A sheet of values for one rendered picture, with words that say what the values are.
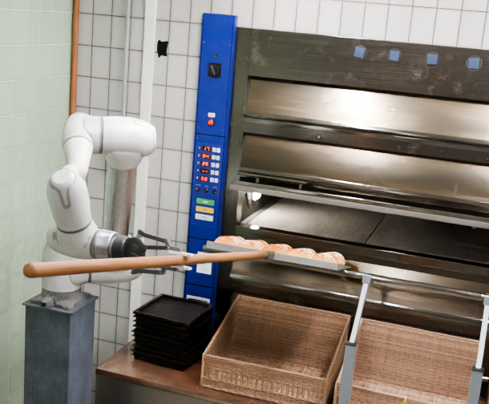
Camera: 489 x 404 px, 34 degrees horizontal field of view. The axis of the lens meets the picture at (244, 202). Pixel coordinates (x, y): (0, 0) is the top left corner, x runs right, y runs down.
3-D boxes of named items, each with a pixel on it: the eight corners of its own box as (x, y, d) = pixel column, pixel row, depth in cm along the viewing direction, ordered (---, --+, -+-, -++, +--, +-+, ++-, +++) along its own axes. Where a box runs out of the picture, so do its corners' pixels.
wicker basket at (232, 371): (232, 345, 393) (237, 292, 387) (346, 369, 378) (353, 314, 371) (197, 386, 348) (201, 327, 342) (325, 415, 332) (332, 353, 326)
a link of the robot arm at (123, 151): (87, 263, 330) (141, 264, 336) (88, 292, 318) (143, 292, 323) (98, 105, 283) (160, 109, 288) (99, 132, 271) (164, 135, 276)
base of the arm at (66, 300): (22, 305, 311) (22, 292, 310) (53, 288, 332) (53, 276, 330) (64, 314, 306) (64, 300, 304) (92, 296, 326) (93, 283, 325)
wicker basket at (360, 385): (353, 371, 377) (360, 316, 370) (477, 398, 359) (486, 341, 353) (329, 417, 332) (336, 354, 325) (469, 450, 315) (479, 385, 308)
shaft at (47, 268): (33, 280, 150) (35, 264, 150) (19, 276, 151) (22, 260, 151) (268, 259, 314) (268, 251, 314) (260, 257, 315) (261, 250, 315)
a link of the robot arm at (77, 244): (92, 269, 235) (83, 236, 226) (46, 260, 239) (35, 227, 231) (109, 244, 242) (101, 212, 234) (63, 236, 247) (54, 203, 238)
